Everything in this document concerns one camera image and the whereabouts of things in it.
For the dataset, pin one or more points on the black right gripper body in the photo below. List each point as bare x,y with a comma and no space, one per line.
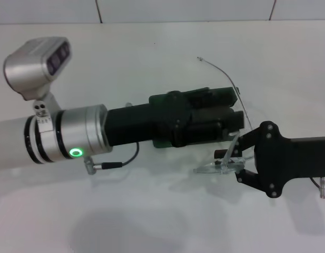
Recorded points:
291,158

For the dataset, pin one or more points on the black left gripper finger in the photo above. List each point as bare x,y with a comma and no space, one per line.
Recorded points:
215,97
212,124

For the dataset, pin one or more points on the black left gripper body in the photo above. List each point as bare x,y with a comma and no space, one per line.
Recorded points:
141,124

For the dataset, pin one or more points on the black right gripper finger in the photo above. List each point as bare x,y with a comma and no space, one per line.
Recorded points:
244,143
247,176

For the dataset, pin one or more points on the green glasses case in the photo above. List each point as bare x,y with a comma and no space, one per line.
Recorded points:
155,100

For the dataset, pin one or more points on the clear white glasses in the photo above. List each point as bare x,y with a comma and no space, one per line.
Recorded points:
217,167

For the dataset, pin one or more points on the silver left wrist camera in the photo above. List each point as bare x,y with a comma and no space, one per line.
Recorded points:
30,68

